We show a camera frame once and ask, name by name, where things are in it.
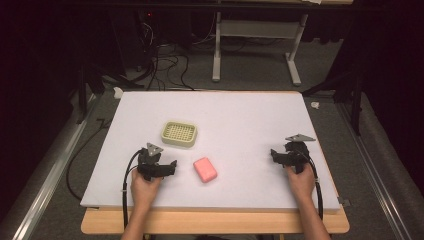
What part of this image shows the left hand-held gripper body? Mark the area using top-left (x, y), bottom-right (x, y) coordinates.
top-left (136, 142), bottom-right (172, 183)

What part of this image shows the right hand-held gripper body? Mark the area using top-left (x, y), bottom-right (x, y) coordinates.
top-left (281, 133), bottom-right (317, 175)

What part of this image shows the person's left hand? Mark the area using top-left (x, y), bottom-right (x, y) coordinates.
top-left (130, 169), bottom-right (164, 210)

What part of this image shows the person's right hand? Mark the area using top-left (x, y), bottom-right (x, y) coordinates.
top-left (285, 164), bottom-right (316, 205)

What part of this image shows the pale green soap dish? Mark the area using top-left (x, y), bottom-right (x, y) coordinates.
top-left (160, 120), bottom-right (199, 149)

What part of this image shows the pink soap bar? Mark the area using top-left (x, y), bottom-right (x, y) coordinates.
top-left (192, 156), bottom-right (219, 184)

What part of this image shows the white foam mat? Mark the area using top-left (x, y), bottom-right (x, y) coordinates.
top-left (80, 90), bottom-right (341, 213)

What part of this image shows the wooden table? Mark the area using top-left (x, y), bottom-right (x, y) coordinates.
top-left (80, 89), bottom-right (351, 235)

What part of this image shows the black metal stand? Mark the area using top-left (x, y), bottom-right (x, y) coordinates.
top-left (74, 9), bottom-right (146, 125)
top-left (301, 6), bottom-right (366, 136)

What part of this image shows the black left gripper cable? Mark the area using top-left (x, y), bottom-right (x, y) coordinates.
top-left (121, 149), bottom-right (144, 231)

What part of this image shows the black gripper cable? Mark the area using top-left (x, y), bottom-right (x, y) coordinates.
top-left (121, 149), bottom-right (144, 231)
top-left (299, 150), bottom-right (325, 222)

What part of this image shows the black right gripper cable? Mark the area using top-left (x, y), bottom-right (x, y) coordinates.
top-left (299, 150), bottom-right (325, 222)

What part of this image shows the black floor cable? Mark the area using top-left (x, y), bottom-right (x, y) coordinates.
top-left (65, 117), bottom-right (113, 202)

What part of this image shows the aluminium rail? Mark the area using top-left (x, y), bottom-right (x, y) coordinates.
top-left (11, 94), bottom-right (101, 240)
top-left (336, 99), bottom-right (416, 240)

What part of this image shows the tangle of black floor cables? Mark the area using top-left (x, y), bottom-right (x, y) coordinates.
top-left (133, 19), bottom-right (218, 92)

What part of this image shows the white metal desk frame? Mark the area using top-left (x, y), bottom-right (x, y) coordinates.
top-left (211, 10), bottom-right (310, 87)

